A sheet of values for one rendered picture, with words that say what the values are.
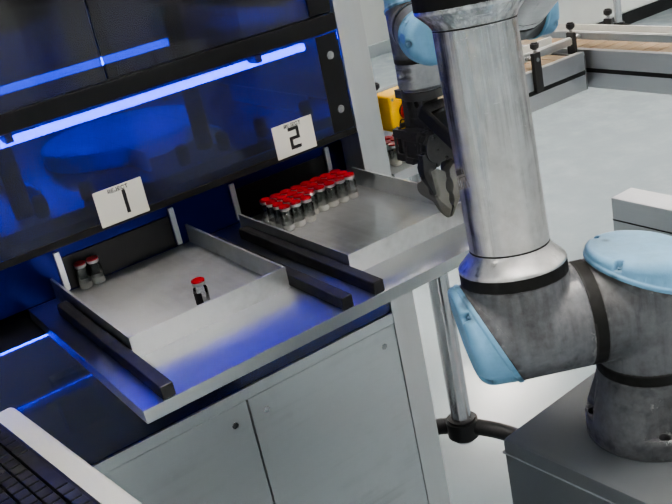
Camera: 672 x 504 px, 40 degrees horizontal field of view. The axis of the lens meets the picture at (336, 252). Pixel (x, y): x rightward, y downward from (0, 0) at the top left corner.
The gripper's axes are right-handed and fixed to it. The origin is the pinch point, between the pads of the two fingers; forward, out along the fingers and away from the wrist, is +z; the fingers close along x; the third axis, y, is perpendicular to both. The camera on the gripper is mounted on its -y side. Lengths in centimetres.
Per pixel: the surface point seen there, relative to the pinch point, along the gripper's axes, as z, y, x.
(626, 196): 36, 39, -87
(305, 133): -10.6, 32.2, 4.6
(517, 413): 91, 56, -55
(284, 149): -9.2, 32.2, 9.5
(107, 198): -12, 32, 43
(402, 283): 3.7, -7.6, 17.2
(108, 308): 3, 27, 50
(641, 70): 2, 28, -82
